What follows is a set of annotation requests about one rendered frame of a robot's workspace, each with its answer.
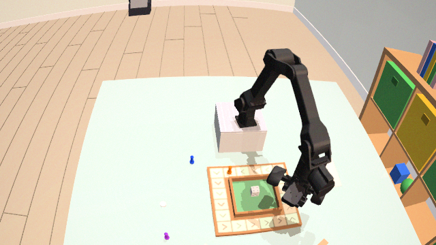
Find white die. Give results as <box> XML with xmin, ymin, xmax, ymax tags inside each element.
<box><xmin>250</xmin><ymin>186</ymin><xmax>260</xmax><ymax>197</ymax></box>

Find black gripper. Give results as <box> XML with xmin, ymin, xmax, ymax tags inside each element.
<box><xmin>266</xmin><ymin>165</ymin><xmax>325</xmax><ymax>205</ymax></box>

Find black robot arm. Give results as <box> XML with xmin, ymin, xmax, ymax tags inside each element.
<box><xmin>234</xmin><ymin>48</ymin><xmax>335</xmax><ymax>208</ymax></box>

